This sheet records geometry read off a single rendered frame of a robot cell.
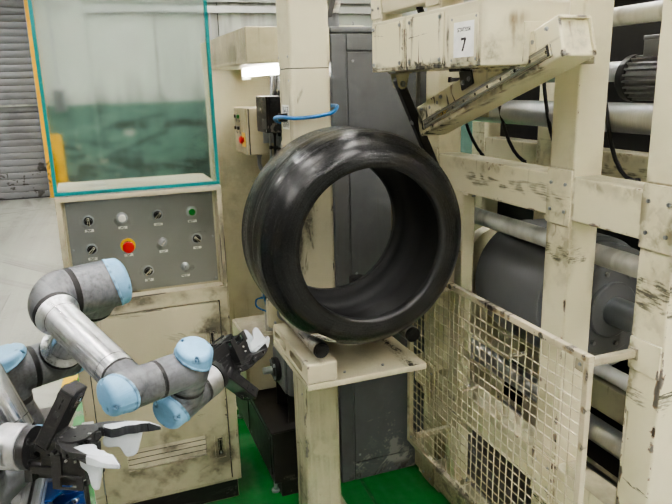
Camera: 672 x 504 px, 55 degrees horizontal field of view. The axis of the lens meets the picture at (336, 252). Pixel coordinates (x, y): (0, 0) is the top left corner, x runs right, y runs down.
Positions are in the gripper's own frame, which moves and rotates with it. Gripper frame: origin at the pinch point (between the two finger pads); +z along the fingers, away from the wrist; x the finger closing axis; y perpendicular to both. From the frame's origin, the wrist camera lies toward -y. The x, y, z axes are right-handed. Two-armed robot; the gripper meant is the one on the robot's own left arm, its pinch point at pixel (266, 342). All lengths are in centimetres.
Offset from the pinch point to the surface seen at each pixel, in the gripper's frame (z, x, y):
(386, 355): 43, -2, -28
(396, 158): 39, -31, 28
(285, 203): 16.6, -9.8, 28.7
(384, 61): 70, -24, 53
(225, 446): 46, 87, -57
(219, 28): 771, 544, 247
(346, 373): 26.4, 1.7, -24.1
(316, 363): 18.2, 3.4, -15.9
